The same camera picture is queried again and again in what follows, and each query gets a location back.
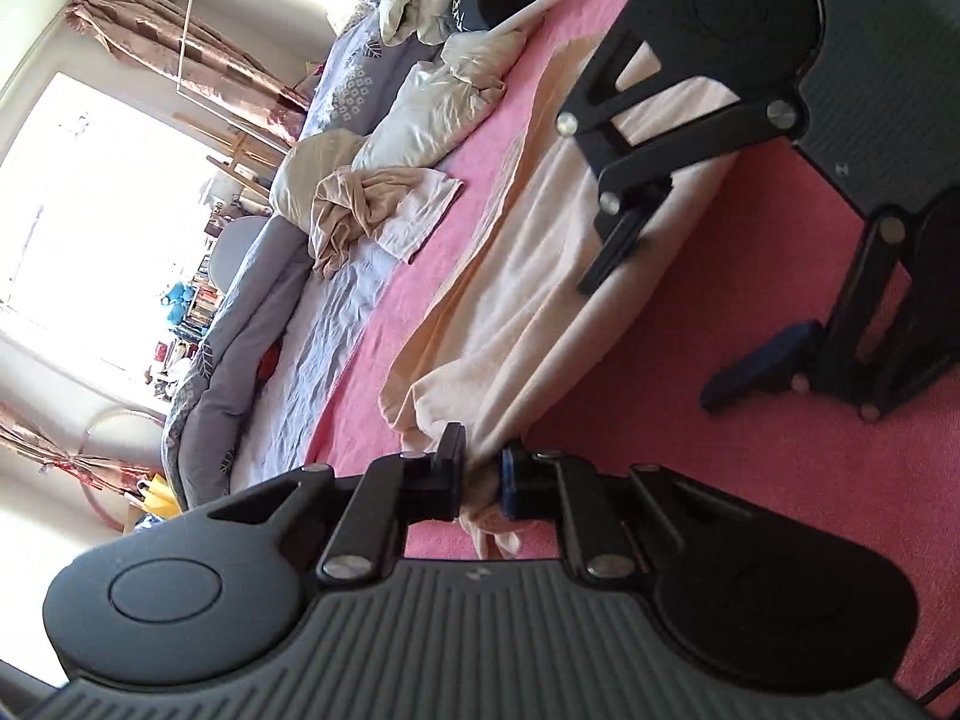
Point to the small red cloth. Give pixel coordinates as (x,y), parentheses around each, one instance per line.
(268,361)

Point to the cream padded jacket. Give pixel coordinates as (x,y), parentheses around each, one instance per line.
(442,90)

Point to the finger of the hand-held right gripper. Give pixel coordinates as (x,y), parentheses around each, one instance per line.
(609,255)
(750,375)

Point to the beige long-sleeve shirt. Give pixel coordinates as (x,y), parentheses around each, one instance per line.
(540,277)

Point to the bright window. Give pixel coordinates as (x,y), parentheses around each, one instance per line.
(97,225)

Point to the dark navy printed garment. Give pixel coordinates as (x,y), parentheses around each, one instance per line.
(487,0)

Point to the lavender bed sheet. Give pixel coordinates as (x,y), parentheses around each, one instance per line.
(322,345)

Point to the blue plush toy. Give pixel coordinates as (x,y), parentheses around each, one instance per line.
(178,301)

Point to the cream pillow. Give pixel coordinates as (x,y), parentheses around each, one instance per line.
(311,165)

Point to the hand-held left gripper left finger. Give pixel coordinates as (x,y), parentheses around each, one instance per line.
(450,476)

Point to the brown patterned curtain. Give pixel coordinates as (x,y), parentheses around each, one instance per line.
(202,67)
(67,450)

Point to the hula hoop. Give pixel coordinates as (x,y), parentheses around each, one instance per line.
(97,495)

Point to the grey leaf-print quilt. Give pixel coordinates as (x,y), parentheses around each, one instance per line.
(225,360)

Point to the tan satin garment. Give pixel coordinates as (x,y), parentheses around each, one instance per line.
(345,210)

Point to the yellow bag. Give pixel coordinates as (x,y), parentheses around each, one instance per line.
(159,499)

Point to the white plastic tube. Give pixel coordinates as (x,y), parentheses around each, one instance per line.
(525,10)

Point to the grey round chair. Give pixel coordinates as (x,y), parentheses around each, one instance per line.
(236,255)

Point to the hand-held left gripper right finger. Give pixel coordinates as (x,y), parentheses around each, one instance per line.
(514,487)

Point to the wooden easel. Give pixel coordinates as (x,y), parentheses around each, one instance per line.
(240,157)

